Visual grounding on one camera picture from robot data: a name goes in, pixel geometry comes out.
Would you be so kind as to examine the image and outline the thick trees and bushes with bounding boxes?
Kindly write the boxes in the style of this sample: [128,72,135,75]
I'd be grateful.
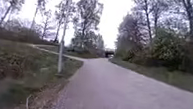
[112,0,193,79]

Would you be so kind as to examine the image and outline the grass verge below thick trees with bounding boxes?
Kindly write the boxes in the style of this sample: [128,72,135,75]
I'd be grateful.
[107,56,193,96]

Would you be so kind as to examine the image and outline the narrow side path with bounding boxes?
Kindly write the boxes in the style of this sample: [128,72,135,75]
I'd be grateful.
[27,44,90,63]

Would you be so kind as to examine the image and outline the row of tall thin trees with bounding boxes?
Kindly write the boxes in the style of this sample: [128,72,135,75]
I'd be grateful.
[0,0,111,59]

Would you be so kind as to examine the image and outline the underpass bridge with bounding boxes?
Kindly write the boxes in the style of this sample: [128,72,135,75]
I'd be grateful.
[103,48,117,59]

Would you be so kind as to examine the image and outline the grey asphalt path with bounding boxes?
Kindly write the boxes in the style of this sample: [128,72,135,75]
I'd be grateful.
[48,52,193,109]

